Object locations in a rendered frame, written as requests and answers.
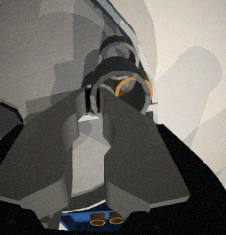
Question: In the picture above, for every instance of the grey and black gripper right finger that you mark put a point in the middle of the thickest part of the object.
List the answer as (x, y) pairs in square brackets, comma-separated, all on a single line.
[(149, 169)]

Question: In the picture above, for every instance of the bronze bushing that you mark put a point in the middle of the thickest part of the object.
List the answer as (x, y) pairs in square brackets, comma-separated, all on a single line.
[(114, 218), (94, 219), (119, 83)]

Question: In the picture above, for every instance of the blue open crate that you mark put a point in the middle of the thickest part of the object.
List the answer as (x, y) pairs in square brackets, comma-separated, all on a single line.
[(80, 220)]

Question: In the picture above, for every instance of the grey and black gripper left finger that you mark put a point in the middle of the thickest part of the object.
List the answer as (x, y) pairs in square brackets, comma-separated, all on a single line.
[(36, 168)]

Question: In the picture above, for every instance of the grey metal ring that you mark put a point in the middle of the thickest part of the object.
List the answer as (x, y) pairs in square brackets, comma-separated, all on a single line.
[(118, 40), (138, 97), (87, 81)]

